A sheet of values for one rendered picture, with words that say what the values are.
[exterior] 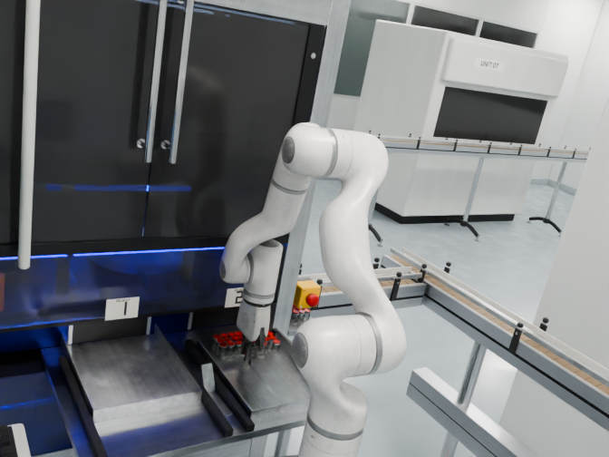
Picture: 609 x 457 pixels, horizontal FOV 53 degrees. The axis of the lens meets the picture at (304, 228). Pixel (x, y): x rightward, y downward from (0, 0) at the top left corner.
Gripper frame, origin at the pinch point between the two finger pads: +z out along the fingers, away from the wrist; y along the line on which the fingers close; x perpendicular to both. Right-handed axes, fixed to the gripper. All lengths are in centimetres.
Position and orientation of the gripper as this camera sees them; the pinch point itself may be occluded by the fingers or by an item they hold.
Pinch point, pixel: (248, 349)
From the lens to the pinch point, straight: 171.2
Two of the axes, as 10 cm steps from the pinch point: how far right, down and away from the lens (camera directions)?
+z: -1.8, 9.3, 3.2
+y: 5.1, 3.6, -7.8
